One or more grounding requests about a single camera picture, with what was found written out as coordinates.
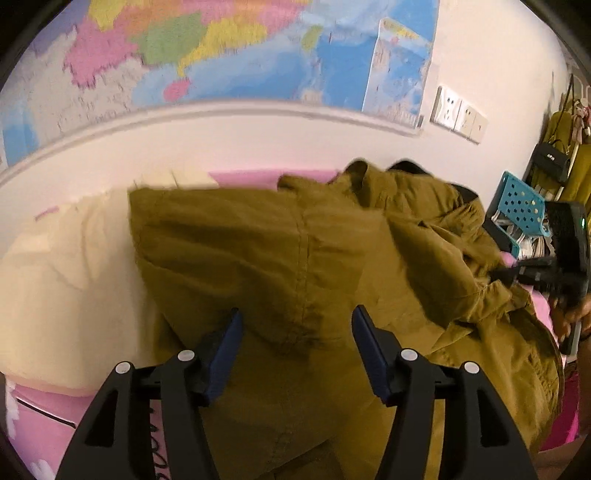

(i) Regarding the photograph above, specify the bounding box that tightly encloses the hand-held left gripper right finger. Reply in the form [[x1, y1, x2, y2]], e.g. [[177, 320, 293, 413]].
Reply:
[[352, 305, 539, 480]]

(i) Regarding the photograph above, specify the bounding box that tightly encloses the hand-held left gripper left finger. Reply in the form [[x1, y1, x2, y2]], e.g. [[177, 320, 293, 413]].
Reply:
[[54, 308, 245, 480]]

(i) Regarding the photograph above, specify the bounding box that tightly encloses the olive brown jacket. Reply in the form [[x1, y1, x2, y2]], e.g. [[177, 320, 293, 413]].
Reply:
[[128, 159, 565, 480]]

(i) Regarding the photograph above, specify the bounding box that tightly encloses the person's right hand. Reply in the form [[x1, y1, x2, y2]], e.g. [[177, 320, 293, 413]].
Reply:
[[551, 295, 591, 344]]

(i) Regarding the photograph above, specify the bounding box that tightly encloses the white plastic bag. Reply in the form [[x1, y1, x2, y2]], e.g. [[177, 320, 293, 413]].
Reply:
[[510, 231, 552, 259]]

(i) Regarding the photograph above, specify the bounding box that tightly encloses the blue plastic storage rack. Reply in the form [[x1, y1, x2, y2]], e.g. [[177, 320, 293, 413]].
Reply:
[[482, 171, 555, 259]]

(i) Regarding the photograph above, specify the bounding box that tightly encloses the black handbag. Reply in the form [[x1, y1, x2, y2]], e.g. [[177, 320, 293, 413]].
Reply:
[[526, 142, 571, 184]]

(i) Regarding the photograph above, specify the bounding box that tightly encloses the cream garment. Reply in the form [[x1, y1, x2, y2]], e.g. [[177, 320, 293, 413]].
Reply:
[[0, 168, 222, 398]]

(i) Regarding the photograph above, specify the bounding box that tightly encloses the pink daisy print blanket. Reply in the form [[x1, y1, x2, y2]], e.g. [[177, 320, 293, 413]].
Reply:
[[0, 168, 583, 480]]

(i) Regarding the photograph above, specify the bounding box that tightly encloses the white wall power socket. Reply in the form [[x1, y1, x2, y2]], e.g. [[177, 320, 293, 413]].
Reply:
[[455, 102, 478, 136], [430, 85, 462, 130]]

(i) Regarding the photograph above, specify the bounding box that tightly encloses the colourful wall map poster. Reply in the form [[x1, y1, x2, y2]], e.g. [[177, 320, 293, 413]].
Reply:
[[0, 0, 439, 169]]

